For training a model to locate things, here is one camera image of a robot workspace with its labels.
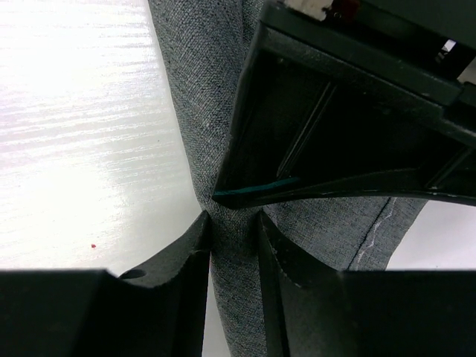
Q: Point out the grey cloth napkin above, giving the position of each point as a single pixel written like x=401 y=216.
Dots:
x=203 y=45

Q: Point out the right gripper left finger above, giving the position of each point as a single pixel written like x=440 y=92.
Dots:
x=154 y=309

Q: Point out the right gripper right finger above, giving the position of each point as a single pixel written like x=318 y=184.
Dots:
x=311 y=309

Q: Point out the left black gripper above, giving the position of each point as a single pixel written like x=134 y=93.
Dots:
x=354 y=98

